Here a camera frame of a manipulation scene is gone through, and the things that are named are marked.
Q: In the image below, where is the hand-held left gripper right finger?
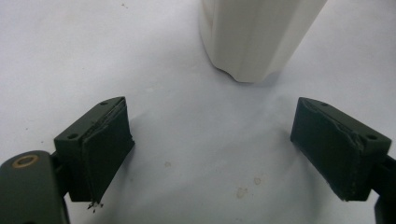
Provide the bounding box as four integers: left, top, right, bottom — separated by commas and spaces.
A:
290, 96, 392, 203

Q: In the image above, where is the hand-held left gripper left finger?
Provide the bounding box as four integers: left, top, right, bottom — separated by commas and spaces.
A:
53, 96, 135, 204

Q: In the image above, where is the cream pump bottle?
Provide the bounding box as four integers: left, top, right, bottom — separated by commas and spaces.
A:
199, 0, 329, 84

